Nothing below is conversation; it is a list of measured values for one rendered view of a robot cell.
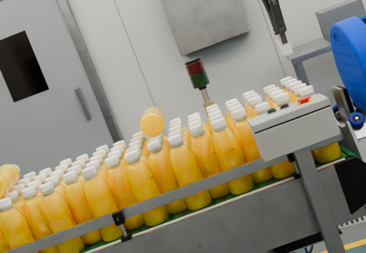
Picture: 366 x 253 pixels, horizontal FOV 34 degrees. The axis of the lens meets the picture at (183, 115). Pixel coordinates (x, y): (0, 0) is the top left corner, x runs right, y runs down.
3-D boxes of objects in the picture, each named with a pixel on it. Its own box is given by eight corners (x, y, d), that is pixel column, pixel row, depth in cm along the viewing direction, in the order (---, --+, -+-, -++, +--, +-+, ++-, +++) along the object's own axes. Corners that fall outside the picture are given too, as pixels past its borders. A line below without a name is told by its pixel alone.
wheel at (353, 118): (360, 108, 170) (360, 111, 171) (346, 113, 170) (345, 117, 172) (367, 121, 168) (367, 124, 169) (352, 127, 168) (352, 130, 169)
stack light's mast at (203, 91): (216, 99, 212) (200, 57, 209) (199, 105, 212) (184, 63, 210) (215, 97, 218) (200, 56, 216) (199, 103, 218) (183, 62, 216)
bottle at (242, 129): (264, 181, 165) (241, 120, 162) (245, 183, 170) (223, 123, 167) (279, 171, 169) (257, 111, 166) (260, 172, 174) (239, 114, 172)
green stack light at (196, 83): (210, 83, 211) (205, 70, 210) (193, 90, 211) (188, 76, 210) (209, 81, 217) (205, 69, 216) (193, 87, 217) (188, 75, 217)
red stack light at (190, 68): (205, 70, 210) (201, 60, 210) (188, 76, 210) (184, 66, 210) (205, 69, 216) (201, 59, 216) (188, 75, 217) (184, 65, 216)
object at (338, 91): (360, 125, 175) (347, 86, 173) (352, 128, 175) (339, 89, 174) (350, 120, 185) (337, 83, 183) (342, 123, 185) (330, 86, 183)
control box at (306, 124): (341, 135, 146) (328, 96, 145) (264, 162, 147) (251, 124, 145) (330, 128, 156) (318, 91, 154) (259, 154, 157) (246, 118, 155)
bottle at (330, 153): (311, 162, 166) (290, 100, 163) (327, 152, 170) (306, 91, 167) (330, 161, 160) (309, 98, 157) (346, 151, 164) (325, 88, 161)
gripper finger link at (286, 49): (285, 30, 167) (286, 30, 167) (293, 53, 168) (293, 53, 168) (275, 34, 167) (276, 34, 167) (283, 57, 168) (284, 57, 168)
